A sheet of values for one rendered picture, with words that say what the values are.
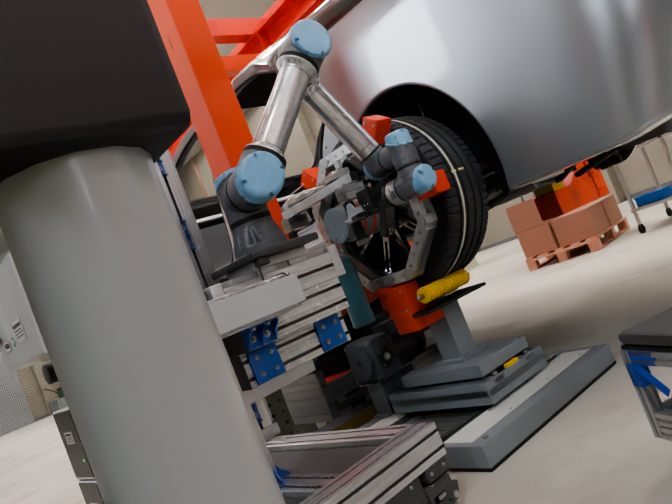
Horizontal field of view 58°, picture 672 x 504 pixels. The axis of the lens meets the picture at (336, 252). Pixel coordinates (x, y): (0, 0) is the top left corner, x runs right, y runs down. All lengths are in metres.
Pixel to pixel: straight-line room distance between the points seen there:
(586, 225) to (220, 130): 4.40
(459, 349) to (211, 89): 1.45
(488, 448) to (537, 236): 4.72
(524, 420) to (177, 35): 1.99
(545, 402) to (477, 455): 0.35
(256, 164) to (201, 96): 1.19
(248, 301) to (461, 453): 0.88
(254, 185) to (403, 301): 0.90
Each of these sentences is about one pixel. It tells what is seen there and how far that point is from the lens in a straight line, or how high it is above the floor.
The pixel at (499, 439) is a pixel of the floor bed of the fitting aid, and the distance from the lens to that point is 1.94.
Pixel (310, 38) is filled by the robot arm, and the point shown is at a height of 1.29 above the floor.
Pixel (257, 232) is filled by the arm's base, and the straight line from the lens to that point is 1.60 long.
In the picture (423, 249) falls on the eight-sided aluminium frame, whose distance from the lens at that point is 2.14.
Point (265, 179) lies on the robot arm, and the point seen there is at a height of 0.97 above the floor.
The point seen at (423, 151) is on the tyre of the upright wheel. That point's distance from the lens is 2.11.
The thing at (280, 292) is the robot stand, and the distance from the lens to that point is 1.43.
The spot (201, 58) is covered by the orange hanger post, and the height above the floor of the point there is 1.74.
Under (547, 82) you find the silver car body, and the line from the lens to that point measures 2.15.
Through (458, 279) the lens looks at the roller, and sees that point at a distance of 2.26.
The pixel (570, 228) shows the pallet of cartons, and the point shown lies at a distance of 6.37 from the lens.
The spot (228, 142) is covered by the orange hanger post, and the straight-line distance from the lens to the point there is 2.60.
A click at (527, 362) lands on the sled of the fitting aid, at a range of 2.34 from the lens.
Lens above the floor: 0.68
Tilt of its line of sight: 2 degrees up
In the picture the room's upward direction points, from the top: 22 degrees counter-clockwise
